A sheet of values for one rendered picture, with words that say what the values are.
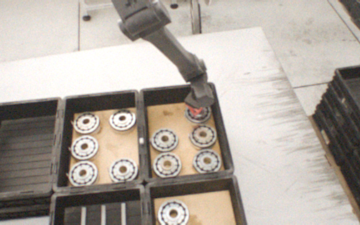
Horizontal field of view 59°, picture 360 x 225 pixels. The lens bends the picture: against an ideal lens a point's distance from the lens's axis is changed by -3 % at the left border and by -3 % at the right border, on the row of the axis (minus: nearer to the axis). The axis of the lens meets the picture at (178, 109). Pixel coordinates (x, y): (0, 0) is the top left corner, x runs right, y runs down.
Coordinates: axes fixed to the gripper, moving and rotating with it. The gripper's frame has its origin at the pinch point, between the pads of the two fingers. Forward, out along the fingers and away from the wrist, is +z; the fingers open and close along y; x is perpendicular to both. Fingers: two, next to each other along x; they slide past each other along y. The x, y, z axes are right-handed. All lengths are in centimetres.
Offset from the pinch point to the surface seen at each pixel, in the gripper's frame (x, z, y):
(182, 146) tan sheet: -2.9, 4.1, -15.2
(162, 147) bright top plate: 2.2, 1.2, -21.2
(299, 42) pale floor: -4, 88, 165
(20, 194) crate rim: 27, -6, -64
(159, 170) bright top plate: -2.2, 1.0, -29.3
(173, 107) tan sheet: 10.6, 4.1, -1.8
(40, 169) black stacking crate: 35, 4, -53
